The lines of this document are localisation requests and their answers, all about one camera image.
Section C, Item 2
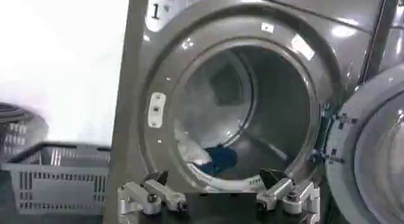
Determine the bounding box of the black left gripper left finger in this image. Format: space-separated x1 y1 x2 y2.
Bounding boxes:
117 170 187 224

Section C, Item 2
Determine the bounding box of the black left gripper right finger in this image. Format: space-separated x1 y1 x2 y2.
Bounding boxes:
256 168 321 224

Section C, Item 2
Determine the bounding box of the white garment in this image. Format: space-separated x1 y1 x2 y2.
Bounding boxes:
173 127 213 167

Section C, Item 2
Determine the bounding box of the blue garment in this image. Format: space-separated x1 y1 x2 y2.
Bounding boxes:
198 145 238 175

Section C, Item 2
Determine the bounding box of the round glass dryer door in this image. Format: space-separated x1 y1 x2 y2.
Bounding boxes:
324 62 404 224

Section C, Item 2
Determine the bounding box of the grey plastic laundry basket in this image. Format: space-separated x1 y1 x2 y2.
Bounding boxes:
0 141 112 216

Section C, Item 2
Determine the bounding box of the grey dryer with round opening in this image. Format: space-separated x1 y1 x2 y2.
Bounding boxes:
104 0 401 224

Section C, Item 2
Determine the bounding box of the dark round basket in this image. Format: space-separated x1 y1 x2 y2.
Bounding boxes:
0 102 50 163

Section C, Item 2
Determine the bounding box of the neighbouring grey dryer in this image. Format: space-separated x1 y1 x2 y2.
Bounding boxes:
378 0 404 73

